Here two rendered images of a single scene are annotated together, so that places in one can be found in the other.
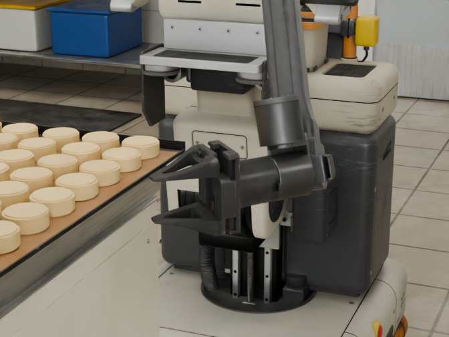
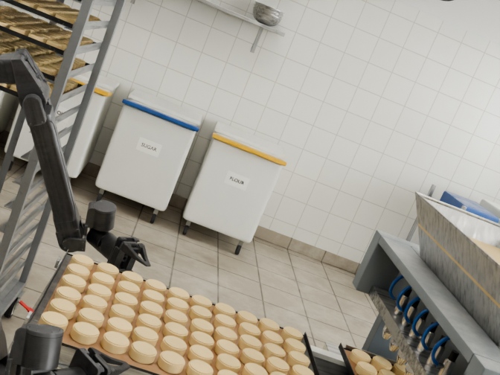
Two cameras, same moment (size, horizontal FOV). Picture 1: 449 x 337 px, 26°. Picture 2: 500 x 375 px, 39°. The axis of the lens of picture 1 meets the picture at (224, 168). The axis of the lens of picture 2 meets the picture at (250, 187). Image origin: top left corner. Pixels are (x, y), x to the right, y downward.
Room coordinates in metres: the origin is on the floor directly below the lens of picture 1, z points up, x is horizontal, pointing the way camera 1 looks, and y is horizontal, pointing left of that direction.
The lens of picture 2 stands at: (1.75, 1.54, 1.54)
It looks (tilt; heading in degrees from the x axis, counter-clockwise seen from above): 12 degrees down; 240
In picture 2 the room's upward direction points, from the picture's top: 23 degrees clockwise
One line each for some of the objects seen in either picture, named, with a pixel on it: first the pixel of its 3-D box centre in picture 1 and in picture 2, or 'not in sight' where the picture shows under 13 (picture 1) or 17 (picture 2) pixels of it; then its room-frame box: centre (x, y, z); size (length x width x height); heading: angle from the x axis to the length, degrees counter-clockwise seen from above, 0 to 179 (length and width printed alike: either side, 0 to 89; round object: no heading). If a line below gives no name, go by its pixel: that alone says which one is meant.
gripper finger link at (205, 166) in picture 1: (188, 182); (135, 260); (1.10, 0.04, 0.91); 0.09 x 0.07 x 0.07; 115
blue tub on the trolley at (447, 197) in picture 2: not in sight; (466, 213); (-2.15, -2.12, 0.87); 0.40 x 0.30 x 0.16; 71
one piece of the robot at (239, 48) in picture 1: (212, 76); not in sight; (1.90, 0.02, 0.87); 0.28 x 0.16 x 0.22; 69
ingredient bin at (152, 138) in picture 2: not in sight; (146, 156); (-0.08, -3.14, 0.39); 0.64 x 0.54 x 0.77; 67
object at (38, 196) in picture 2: not in sight; (28, 203); (1.12, -1.05, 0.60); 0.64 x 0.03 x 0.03; 66
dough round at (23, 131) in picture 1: (20, 134); (68, 296); (1.31, 0.29, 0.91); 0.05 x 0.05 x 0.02
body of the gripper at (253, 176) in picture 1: (242, 183); (115, 251); (1.13, -0.02, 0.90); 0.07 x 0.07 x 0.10; 25
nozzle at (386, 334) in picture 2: not in sight; (394, 303); (0.57, 0.36, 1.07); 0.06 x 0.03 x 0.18; 159
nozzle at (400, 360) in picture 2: not in sight; (410, 327); (0.62, 0.48, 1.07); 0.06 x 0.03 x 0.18; 159
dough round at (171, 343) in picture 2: not in sight; (173, 346); (1.12, 0.42, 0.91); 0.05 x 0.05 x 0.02
